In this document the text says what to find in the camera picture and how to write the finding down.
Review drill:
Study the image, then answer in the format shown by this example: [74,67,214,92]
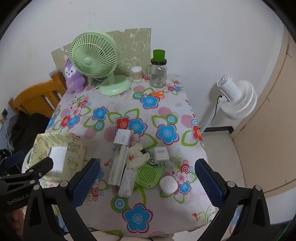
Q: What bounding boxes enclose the large white charger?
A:
[113,128,134,146]

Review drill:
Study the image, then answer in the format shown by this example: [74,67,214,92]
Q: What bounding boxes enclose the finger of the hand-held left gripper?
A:
[24,157,54,181]
[0,151,26,174]

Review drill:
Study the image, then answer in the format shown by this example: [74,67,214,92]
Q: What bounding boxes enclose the white cube box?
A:
[49,146,68,178]

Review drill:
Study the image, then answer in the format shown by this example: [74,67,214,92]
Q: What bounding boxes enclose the green perforated panda case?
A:
[135,155,165,189]

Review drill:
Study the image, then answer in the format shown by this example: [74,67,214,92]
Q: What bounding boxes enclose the white patterned round object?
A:
[24,148,38,171]

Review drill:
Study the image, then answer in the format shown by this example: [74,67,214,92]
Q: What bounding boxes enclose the floral printed tablecloth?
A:
[44,74,219,238]

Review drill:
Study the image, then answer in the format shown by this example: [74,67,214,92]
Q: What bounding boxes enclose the dark clothing pile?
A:
[9,111,50,158]

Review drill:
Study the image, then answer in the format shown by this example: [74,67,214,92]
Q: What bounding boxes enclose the long white box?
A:
[108,145,129,187]

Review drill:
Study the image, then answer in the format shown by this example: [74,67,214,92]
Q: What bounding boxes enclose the black fan power cable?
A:
[216,94,224,121]

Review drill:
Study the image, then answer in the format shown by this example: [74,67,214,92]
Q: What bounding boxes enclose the white round dome object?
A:
[159,175,178,194]

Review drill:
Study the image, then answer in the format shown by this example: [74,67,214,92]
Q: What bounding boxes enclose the white standing fan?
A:
[199,75,258,135]

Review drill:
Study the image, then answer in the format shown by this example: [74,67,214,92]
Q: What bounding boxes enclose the beige cabinet door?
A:
[231,25,296,200]

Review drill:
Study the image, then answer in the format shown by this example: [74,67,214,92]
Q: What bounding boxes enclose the green cartoon patterned board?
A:
[51,28,152,77]

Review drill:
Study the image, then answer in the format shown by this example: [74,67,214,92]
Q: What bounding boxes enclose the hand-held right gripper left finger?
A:
[23,158,102,241]

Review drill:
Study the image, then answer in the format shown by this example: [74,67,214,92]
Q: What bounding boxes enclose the purple plush toy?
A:
[63,59,85,93]

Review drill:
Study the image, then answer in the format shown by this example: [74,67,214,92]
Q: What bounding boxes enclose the green desk fan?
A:
[70,32,132,96]

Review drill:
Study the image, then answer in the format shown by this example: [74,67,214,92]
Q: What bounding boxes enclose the clear cotton swab jar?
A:
[131,66,142,81]

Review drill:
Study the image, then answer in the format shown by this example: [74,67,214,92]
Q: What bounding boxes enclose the cream bear-shaped compact mirror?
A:
[127,142,151,169]

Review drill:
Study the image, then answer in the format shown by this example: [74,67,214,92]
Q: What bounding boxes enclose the white desk fan cable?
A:
[86,77,110,93]

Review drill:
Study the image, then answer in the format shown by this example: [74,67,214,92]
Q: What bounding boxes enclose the orange handled scissors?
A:
[139,91,164,98]

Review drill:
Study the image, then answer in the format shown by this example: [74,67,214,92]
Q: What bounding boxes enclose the wooden chair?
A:
[8,71,67,118]

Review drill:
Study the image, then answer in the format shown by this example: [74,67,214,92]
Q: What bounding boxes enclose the yellow printed fabric storage box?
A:
[28,133,87,186]

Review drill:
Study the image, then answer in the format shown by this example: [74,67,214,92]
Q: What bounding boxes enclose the small white plug charger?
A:
[153,147,170,168]

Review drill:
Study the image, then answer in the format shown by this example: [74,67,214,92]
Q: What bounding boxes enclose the glass jar with green lid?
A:
[145,49,168,88]

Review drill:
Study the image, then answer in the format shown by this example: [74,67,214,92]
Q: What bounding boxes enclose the small patterned white box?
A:
[118,167,138,197]

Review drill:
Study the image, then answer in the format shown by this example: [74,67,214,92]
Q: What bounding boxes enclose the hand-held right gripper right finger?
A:
[194,158,272,241]

